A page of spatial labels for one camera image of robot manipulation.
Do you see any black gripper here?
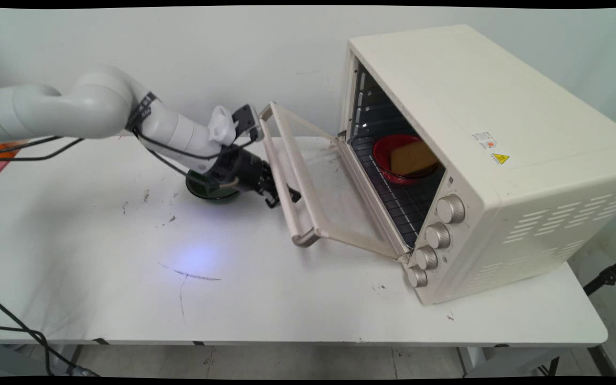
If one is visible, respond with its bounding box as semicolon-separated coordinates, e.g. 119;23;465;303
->
212;148;303;209

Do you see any cream glass oven door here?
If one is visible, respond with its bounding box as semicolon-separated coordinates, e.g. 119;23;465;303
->
258;101;411;261

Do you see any dark green bowl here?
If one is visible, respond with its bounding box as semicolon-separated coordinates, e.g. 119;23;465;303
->
185;170;242;203

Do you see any red bowl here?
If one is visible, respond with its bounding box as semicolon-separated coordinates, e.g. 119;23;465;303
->
373;134;440;186

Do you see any brown bread slice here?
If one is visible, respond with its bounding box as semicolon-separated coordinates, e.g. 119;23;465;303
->
390;141;440;178

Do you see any small silver oven knob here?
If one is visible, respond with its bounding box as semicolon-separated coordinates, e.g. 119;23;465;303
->
405;266;429;289

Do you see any large silver oven knob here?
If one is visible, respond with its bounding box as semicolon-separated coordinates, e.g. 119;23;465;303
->
436;194;466;225

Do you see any white label sticker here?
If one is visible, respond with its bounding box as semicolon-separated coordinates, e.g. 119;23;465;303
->
471;130;497;151

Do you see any cream toaster oven body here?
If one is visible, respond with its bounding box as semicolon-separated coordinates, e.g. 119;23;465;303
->
340;24;616;306

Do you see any black tripod stand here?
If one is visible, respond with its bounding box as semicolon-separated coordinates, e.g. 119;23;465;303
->
583;251;616;296

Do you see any black wrist camera white frame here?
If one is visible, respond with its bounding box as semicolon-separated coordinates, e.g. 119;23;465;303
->
231;104;265;143

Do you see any white vented camera mount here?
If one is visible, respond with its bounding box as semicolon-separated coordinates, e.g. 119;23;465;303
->
207;105;237;146

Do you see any metal wire oven rack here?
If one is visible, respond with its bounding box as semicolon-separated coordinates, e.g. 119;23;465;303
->
350;133;446;250

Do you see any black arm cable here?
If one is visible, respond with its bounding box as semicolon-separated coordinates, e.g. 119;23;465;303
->
0;127;258;180

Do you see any black strap on forearm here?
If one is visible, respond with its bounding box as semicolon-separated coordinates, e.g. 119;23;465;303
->
127;91;158;132

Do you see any black hanging cable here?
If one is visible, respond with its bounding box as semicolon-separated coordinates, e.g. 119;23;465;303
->
0;290;101;378

